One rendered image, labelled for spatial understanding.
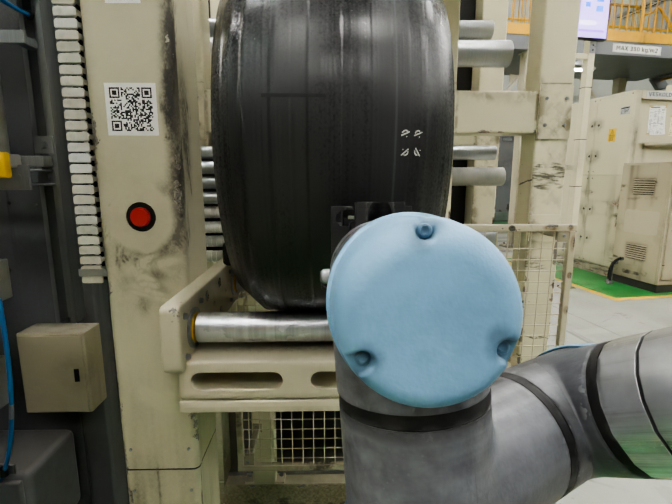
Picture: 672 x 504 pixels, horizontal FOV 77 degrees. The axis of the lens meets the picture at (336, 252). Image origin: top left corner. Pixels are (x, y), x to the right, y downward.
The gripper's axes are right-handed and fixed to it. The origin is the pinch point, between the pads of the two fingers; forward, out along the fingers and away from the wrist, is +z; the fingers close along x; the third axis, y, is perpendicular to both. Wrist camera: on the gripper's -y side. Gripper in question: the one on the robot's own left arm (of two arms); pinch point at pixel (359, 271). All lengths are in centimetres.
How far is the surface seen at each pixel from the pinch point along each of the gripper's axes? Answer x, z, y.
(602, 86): -684, 1012, 356
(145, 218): 31.9, 15.5, 6.8
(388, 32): -2.8, -3.8, 26.3
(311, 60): 5.5, -4.6, 23.0
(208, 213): 34, 57, 9
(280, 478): 20, 86, -78
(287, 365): 9.6, 8.6, -14.2
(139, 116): 31.8, 14.1, 21.9
